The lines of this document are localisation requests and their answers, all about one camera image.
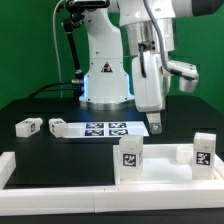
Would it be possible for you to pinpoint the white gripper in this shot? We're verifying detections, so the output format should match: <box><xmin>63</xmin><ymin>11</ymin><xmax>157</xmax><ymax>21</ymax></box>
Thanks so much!
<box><xmin>132</xmin><ymin>53</ymin><xmax>171</xmax><ymax>134</ymax></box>

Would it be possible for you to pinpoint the white square tabletop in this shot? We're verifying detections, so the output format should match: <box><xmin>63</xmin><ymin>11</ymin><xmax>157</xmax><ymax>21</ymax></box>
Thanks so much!
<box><xmin>113</xmin><ymin>144</ymin><xmax>224</xmax><ymax>184</ymax></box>

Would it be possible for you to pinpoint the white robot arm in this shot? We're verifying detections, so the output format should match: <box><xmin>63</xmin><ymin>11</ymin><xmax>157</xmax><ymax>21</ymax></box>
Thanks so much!
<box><xmin>76</xmin><ymin>0</ymin><xmax>224</xmax><ymax>134</ymax></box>

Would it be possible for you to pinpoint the white tag sheet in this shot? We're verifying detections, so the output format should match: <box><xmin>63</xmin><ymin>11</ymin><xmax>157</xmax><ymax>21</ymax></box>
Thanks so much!
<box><xmin>65</xmin><ymin>121</ymin><xmax>149</xmax><ymax>138</ymax></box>

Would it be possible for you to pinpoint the white U-shaped fence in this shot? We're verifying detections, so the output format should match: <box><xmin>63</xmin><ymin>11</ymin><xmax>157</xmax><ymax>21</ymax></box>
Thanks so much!
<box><xmin>0</xmin><ymin>152</ymin><xmax>224</xmax><ymax>216</ymax></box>

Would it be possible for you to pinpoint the braided grey cable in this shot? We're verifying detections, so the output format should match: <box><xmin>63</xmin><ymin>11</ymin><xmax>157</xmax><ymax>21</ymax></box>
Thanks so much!
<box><xmin>142</xmin><ymin>0</ymin><xmax>198</xmax><ymax>81</ymax></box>

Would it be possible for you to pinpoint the white cable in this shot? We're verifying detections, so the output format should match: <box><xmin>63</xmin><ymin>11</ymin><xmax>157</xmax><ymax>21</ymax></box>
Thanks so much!
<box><xmin>52</xmin><ymin>0</ymin><xmax>66</xmax><ymax>98</ymax></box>

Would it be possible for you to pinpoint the black cable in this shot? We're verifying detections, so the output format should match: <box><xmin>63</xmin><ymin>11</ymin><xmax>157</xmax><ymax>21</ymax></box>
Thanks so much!
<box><xmin>27</xmin><ymin>81</ymin><xmax>83</xmax><ymax>99</ymax></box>

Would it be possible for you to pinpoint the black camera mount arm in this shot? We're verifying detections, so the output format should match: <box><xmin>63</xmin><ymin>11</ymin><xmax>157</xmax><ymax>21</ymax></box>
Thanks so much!
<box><xmin>60</xmin><ymin>0</ymin><xmax>111</xmax><ymax>88</ymax></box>

